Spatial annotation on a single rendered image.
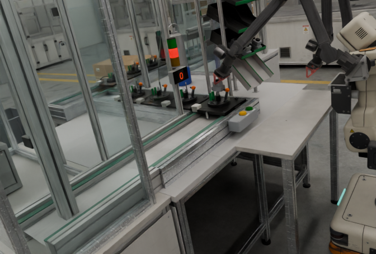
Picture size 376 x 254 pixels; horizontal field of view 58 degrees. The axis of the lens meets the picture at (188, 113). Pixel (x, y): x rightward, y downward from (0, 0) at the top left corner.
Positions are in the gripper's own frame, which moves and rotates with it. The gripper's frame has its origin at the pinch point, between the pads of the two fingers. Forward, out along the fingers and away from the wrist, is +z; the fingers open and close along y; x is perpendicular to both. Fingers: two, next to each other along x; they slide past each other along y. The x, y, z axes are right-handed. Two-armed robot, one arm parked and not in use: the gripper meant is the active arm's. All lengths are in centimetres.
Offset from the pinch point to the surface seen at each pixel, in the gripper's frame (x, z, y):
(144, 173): 21, -7, 85
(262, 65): 6.4, 0.2, -47.3
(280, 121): 42.1, -1.2, -7.6
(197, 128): 12.1, 14.0, 26.8
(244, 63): -1.0, -1.3, -33.2
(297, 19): -68, 92, -396
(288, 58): -44, 156, -396
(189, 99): -10.0, 22.1, 3.5
